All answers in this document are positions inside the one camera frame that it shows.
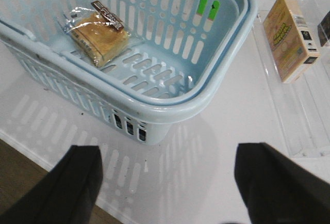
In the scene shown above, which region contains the light blue plastic basket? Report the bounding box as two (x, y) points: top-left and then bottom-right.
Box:
(1, 0), (257, 145)

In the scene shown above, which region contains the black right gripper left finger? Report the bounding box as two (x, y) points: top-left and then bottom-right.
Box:
(1, 145), (103, 223)

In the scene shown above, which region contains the beige tissue pack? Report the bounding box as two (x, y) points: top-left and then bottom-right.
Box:
(263, 0), (320, 84)

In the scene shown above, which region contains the bread package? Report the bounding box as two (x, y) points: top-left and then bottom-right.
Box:
(63, 1), (131, 67)

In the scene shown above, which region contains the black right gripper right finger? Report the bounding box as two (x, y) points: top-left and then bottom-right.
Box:
(234, 142), (329, 223)

